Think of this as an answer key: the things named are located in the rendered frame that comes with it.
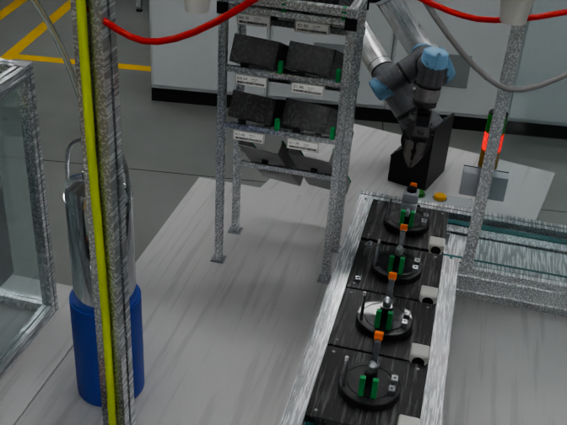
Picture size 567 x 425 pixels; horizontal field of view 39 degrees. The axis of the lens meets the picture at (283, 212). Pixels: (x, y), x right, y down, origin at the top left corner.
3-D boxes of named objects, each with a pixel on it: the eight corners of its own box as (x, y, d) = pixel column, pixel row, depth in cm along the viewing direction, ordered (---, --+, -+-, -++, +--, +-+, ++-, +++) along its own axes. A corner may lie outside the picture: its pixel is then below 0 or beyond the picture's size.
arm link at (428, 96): (440, 93, 231) (413, 87, 231) (437, 107, 233) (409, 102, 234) (440, 85, 237) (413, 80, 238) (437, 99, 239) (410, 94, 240)
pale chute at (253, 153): (262, 176, 258) (267, 164, 259) (300, 186, 254) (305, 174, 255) (236, 144, 232) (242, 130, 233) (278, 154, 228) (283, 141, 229)
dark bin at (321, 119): (311, 130, 244) (317, 106, 243) (352, 139, 239) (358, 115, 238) (279, 124, 217) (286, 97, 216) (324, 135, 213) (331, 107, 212)
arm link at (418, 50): (395, 56, 246) (401, 67, 236) (426, 35, 243) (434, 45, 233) (407, 77, 249) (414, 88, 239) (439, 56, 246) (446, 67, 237)
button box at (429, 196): (406, 203, 266) (408, 187, 263) (469, 214, 262) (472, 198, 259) (403, 213, 260) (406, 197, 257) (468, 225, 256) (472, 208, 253)
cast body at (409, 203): (402, 201, 241) (406, 181, 238) (417, 204, 241) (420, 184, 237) (399, 215, 234) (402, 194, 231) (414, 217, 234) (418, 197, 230)
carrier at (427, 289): (359, 245, 233) (364, 208, 227) (441, 260, 229) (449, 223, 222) (344, 292, 213) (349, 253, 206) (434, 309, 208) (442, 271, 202)
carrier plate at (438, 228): (372, 204, 254) (373, 198, 253) (448, 217, 250) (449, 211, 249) (359, 242, 234) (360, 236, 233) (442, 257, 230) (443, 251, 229)
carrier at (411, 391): (326, 351, 192) (331, 309, 185) (426, 372, 187) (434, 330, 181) (304, 422, 171) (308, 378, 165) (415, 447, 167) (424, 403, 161)
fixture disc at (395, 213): (386, 208, 248) (387, 203, 247) (431, 217, 246) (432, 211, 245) (380, 231, 237) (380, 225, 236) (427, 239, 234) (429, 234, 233)
